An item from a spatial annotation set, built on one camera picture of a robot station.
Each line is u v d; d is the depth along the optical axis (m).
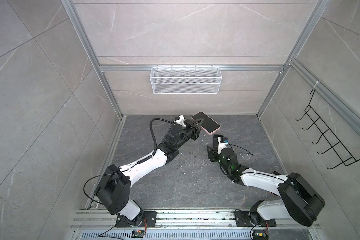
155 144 0.59
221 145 0.76
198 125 0.68
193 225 0.73
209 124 0.71
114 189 0.42
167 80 1.01
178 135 0.58
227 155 0.65
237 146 0.70
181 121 0.71
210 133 0.67
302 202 0.42
